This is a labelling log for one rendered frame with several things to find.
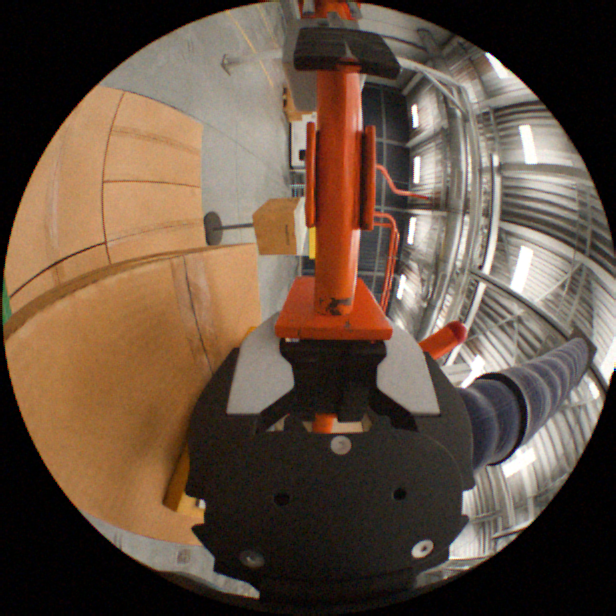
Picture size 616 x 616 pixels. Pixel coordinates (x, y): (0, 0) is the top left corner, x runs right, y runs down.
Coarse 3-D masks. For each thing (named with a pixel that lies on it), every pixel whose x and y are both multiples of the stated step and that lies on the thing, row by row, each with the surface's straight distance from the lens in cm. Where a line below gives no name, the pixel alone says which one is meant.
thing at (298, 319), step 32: (288, 320) 9; (320, 320) 9; (352, 320) 9; (384, 320) 10; (288, 352) 8; (320, 352) 9; (352, 352) 8; (384, 352) 9; (320, 384) 11; (352, 384) 10; (320, 416) 14; (352, 416) 13
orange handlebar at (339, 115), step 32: (320, 96) 11; (352, 96) 10; (320, 128) 10; (352, 128) 9; (320, 160) 9; (352, 160) 9; (320, 192) 8; (352, 192) 8; (320, 224) 8; (352, 224) 8; (320, 256) 8; (352, 256) 8; (320, 288) 9; (352, 288) 9
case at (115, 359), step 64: (192, 256) 19; (256, 256) 35; (64, 320) 12; (128, 320) 14; (192, 320) 19; (256, 320) 36; (64, 384) 13; (128, 384) 15; (192, 384) 20; (64, 448) 14; (128, 448) 16; (128, 512) 19
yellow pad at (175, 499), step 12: (180, 456) 21; (180, 468) 20; (180, 480) 20; (168, 492) 20; (180, 492) 20; (168, 504) 20; (180, 504) 20; (192, 504) 21; (204, 504) 22; (192, 516) 23
